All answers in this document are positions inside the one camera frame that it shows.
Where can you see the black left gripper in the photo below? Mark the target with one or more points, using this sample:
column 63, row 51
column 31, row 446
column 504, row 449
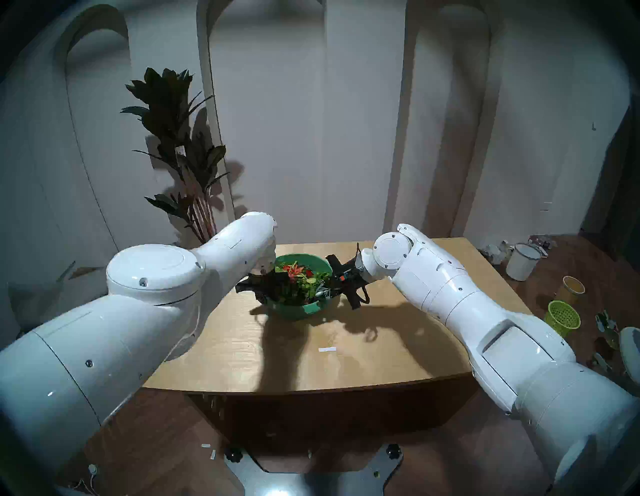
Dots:
column 262, row 286

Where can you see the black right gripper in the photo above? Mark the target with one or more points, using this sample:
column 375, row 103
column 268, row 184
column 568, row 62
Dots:
column 347, row 280

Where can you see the chopped lettuce tomato cucumber salad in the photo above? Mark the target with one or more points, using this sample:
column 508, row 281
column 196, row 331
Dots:
column 300, row 285

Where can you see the green salad bowl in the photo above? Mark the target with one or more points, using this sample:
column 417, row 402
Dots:
column 300, row 311

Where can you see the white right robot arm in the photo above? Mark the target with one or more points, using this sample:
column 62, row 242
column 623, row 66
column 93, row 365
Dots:
column 500, row 330

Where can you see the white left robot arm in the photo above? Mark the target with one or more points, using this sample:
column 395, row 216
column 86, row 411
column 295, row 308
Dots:
column 100, row 340

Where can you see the black base knob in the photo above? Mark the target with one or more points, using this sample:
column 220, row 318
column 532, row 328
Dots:
column 233, row 454
column 394, row 450

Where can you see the crumpled white trash pile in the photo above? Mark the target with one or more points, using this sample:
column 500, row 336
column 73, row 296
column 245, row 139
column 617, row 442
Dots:
column 495, row 252

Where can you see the white bucket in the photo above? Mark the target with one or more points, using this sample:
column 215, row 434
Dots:
column 522, row 262

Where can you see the tall dark green potted plant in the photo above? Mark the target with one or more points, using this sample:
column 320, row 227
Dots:
column 167, row 110

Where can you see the rolled grey mat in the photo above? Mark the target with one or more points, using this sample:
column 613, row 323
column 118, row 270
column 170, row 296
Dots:
column 50, row 300

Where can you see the small mixed clutter pile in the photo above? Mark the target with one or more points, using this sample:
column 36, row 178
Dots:
column 542, row 243

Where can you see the green mesh basket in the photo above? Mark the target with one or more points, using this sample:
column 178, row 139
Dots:
column 562, row 320

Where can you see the tan paper cup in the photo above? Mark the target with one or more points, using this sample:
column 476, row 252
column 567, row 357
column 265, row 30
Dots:
column 570, row 291

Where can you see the green plastic tools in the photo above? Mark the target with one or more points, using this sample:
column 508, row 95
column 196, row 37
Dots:
column 607, row 325

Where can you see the white office chair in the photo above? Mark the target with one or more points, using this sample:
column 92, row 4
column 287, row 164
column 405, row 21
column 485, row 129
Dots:
column 631, row 350

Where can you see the grey metal robot base plate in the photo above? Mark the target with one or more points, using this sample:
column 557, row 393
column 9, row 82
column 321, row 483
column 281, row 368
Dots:
column 310, row 482

